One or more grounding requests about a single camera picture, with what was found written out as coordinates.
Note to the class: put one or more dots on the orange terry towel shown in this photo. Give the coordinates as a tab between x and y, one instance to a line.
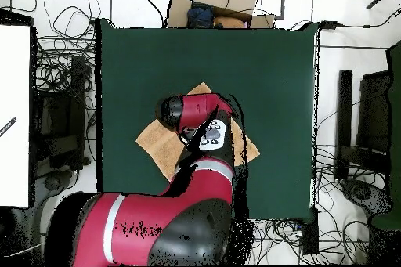
159	145

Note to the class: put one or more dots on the black marker pen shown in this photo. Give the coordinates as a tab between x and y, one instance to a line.
7	127

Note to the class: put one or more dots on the green cloth on side table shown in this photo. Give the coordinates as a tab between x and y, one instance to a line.
395	123

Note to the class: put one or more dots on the white panel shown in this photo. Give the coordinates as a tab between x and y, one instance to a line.
14	107

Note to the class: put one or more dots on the dark blue garment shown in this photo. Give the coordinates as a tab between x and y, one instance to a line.
200	16

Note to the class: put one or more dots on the grey chair base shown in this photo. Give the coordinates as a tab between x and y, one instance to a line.
52	182
363	193

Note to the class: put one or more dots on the black power strip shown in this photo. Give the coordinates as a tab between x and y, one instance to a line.
310	235

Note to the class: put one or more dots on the dark green table cloth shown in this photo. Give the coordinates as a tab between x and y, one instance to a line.
141	60

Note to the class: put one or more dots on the orange garment in box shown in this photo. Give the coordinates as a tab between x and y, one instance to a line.
230	22

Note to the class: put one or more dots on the black power adapter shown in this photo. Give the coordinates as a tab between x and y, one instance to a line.
328	25

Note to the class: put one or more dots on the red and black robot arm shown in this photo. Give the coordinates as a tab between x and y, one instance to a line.
175	217

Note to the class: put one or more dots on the black metal stand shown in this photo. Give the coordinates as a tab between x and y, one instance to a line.
76	91

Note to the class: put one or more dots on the black metal frame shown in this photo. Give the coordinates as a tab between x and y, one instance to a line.
344	107

